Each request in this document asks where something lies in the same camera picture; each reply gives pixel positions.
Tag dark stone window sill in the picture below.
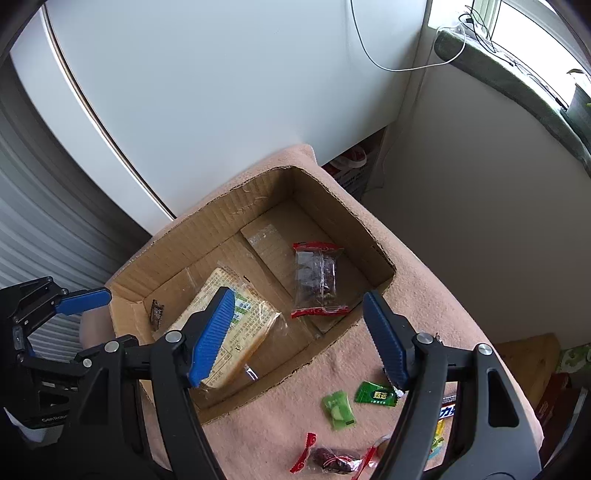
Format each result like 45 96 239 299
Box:
434 28 591 176

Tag white basket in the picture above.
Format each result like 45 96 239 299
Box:
332 166 370 197

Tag dark green candy packet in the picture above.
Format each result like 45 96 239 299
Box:
354 381 399 408

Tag grey ribbed panel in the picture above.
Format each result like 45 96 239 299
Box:
0 60 155 301

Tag red box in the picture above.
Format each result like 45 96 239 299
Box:
536 374 589 430

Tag light green candy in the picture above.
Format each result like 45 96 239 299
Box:
322 390 358 431

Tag beige cracker packet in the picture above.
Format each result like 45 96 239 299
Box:
166 263 289 391

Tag clear red-edged date packet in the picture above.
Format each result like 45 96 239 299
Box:
291 241 350 320
290 432 384 476

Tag cardboard box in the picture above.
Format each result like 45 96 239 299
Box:
108 165 396 423

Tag dark plant pot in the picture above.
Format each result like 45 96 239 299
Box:
566 69 591 126

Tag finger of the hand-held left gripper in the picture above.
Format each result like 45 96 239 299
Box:
1 276 112 339
21 353 99 376

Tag white cable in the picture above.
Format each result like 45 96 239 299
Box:
349 0 467 73

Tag wooden board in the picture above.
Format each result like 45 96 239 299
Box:
496 335 561 407

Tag black cables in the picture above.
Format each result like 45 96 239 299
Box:
459 4 570 109

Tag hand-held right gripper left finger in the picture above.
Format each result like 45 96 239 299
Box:
95 286 236 480

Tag pink blanket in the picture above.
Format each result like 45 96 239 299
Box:
81 144 543 480

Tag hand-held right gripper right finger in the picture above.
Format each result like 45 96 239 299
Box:
362 290 542 480

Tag white cabinet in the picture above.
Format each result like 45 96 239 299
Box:
9 0 432 234

